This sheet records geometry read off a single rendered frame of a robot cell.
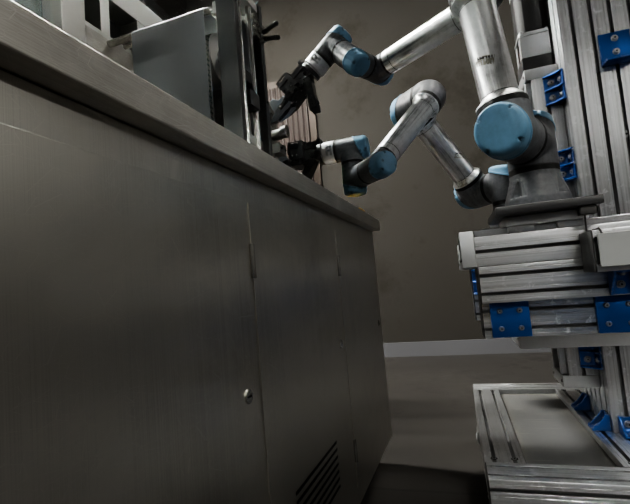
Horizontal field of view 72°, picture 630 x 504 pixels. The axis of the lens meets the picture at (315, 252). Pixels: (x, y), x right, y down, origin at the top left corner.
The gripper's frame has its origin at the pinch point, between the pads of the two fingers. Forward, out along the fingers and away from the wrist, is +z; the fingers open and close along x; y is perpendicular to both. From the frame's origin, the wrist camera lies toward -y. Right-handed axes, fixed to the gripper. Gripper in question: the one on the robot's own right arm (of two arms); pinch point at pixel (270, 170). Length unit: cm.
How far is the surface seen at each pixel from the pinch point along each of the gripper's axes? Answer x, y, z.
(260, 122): 34.9, 2.5, -13.9
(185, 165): 91, -25, -29
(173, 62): 41.4, 21.5, 7.6
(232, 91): 49, 5, -14
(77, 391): 108, -49, -29
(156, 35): 41, 31, 13
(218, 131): 87, -20, -32
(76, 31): 103, -13, -25
